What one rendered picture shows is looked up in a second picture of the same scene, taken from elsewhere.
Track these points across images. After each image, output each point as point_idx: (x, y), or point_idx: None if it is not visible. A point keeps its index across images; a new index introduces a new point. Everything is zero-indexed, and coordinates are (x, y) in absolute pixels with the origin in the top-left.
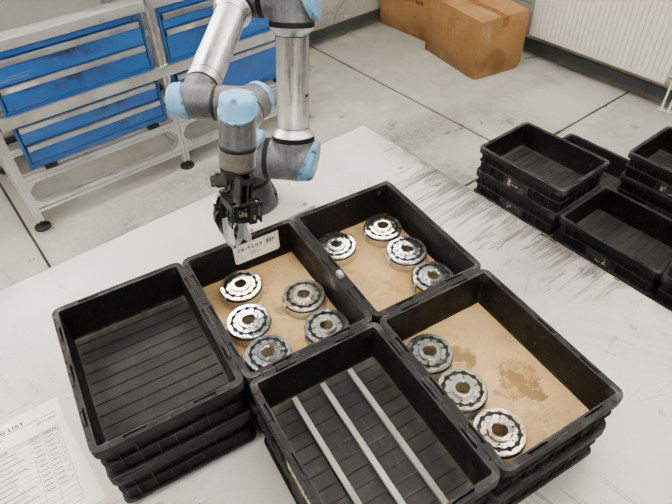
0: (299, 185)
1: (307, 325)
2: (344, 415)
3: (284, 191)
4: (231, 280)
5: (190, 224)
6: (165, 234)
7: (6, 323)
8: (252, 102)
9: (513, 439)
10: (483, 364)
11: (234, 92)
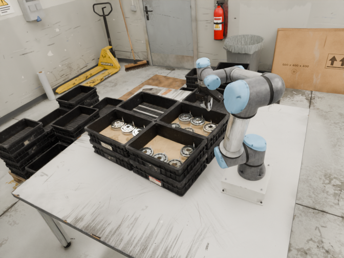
0: (257, 219)
1: (179, 125)
2: (157, 116)
3: (243, 182)
4: (214, 127)
5: (281, 171)
6: (285, 162)
7: (286, 119)
8: (196, 62)
9: (113, 123)
10: (123, 140)
11: (204, 60)
